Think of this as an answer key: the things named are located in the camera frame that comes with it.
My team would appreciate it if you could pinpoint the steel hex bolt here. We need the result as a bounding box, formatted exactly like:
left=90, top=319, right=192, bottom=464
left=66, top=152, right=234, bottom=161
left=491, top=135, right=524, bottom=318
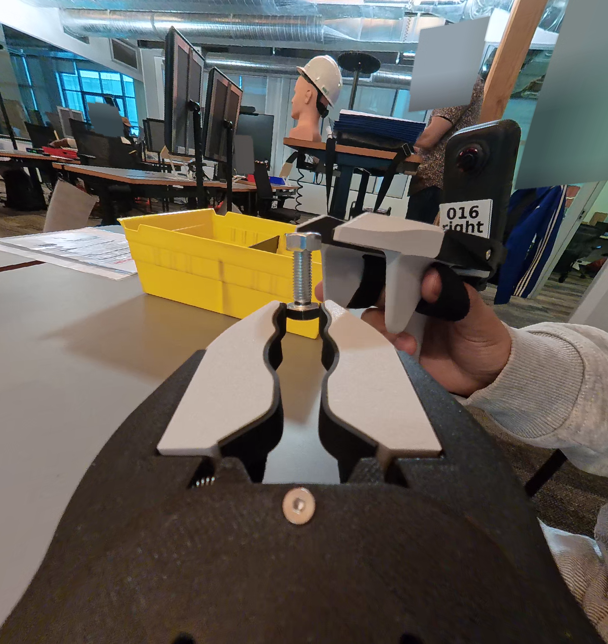
left=285, top=251, right=323, bottom=323

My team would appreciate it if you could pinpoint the silver ceiling duct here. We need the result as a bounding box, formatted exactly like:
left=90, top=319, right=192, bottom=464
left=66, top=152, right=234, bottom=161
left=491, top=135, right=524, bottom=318
left=57, top=6, right=412, bottom=48

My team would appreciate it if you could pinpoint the large dark display panel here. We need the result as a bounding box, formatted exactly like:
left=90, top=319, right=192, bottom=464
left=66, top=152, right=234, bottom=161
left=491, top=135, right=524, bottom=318
left=163, top=26, right=206, bottom=157
left=203, top=66, right=244, bottom=164

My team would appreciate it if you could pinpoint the grey desk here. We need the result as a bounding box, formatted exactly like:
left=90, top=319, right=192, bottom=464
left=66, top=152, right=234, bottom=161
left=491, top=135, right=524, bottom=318
left=0, top=247, right=335, bottom=644

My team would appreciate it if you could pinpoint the laminated paper sheet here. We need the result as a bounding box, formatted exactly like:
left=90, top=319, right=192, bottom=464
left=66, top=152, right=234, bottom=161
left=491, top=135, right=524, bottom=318
left=0, top=226, right=140, bottom=281

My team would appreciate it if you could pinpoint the silver bolt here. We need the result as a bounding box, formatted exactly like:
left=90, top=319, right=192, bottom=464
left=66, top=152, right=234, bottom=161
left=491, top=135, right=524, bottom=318
left=285, top=232, right=326, bottom=253

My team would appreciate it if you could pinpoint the person's grey sweatshirt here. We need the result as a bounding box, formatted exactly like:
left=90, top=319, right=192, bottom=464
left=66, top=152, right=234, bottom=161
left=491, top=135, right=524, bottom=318
left=540, top=500, right=608, bottom=644

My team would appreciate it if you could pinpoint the wooden top standing desk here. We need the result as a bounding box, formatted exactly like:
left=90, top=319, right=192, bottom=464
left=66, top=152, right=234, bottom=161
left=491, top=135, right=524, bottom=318
left=283, top=136, right=424, bottom=220

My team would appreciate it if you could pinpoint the long wooden top table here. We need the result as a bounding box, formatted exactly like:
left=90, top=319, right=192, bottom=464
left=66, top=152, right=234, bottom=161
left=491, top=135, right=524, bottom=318
left=51, top=161, right=300, bottom=214
left=0, top=147, right=81, bottom=208

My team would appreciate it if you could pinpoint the mannequin head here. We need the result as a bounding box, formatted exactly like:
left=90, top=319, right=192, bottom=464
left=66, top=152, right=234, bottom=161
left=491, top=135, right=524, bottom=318
left=288, top=75, right=331, bottom=144

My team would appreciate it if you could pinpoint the person's right forearm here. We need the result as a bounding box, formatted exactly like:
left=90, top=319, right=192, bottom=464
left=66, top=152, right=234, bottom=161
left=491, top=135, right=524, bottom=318
left=455, top=322, right=608, bottom=481

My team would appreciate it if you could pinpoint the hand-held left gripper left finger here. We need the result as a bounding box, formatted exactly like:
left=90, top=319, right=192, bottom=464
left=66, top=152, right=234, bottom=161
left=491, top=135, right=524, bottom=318
left=156, top=300, right=288, bottom=459

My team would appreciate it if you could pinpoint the blue striped jacket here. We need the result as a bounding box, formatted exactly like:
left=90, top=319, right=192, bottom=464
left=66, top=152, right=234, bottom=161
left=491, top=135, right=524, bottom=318
left=493, top=184, right=572, bottom=306

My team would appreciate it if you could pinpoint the white hard hat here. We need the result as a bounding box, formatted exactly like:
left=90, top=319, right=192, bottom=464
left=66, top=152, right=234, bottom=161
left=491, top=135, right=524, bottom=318
left=295, top=54, right=344, bottom=108

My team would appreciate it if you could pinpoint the black coiled cable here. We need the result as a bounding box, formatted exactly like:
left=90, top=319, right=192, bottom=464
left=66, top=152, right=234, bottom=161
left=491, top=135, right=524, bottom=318
left=295, top=155, right=308, bottom=216

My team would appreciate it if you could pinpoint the stack of blue sheets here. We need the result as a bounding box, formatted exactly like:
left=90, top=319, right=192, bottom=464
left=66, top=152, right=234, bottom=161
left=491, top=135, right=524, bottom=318
left=331, top=109, right=429, bottom=146

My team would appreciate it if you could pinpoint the black office chair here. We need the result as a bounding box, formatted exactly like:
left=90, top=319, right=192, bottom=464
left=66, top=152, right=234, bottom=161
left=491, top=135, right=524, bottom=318
left=253, top=160, right=303, bottom=225

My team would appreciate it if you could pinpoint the black rolling cart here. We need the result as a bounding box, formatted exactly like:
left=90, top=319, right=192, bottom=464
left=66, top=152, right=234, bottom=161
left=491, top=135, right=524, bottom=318
left=348, top=199, right=391, bottom=218

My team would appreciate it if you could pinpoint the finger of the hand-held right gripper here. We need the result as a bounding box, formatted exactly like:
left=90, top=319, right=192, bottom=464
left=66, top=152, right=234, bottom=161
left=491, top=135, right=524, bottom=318
left=321, top=212, right=445, bottom=309
left=295, top=215, right=348, bottom=247

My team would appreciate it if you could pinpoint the person's right hand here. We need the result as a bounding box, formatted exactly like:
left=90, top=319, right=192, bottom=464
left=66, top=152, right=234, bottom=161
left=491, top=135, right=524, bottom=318
left=361, top=271, right=513, bottom=397

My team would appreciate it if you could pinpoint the black round floor lamp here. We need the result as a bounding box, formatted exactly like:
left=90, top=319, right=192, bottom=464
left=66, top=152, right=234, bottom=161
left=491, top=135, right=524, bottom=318
left=336, top=51, right=382, bottom=110

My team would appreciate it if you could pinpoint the yellow plastic bin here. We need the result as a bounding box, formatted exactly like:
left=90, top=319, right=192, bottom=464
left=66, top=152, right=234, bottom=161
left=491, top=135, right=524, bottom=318
left=118, top=210, right=325, bottom=339

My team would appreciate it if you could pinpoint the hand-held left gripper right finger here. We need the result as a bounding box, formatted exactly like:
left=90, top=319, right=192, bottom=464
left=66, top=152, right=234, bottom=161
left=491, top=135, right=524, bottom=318
left=318, top=299, right=445, bottom=460

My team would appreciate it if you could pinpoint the wooden post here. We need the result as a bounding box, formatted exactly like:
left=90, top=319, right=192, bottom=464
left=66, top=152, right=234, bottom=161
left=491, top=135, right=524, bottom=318
left=481, top=0, right=549, bottom=125

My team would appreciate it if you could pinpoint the black computer monitor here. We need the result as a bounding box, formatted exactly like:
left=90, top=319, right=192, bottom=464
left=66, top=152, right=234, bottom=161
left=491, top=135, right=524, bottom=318
left=235, top=113, right=275, bottom=174

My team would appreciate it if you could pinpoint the black metal leg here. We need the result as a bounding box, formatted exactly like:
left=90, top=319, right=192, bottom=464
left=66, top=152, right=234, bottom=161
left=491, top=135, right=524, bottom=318
left=524, top=449, right=569, bottom=498

